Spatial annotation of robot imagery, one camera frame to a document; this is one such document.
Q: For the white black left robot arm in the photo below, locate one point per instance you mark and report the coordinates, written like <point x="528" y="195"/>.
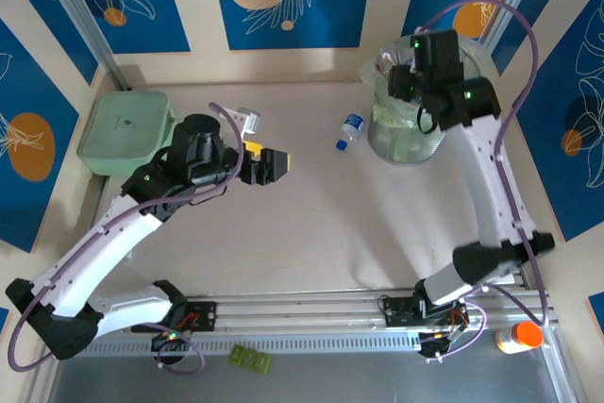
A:
<point x="94" y="256"/>

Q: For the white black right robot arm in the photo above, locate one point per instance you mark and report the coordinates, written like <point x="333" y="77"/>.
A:
<point x="486" y="176"/>

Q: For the mesh bin with green liner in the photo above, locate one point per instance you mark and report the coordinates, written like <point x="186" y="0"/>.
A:
<point x="401" y="143"/>

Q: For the pale green zip pouch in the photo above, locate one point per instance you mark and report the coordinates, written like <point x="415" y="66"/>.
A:
<point x="122" y="129"/>

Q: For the small blue label water bottle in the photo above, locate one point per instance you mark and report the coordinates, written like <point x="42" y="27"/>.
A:
<point x="354" y="122"/>

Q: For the orange cap bottle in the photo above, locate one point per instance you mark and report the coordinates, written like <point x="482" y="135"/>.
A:
<point x="528" y="334"/>

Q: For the aluminium mounting rail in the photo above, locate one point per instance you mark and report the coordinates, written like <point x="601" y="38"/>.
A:
<point x="307" y="313"/>

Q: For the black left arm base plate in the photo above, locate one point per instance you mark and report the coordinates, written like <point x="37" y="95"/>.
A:
<point x="203" y="315"/>

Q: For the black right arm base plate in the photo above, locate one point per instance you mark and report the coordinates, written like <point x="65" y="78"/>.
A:
<point x="398" y="312"/>

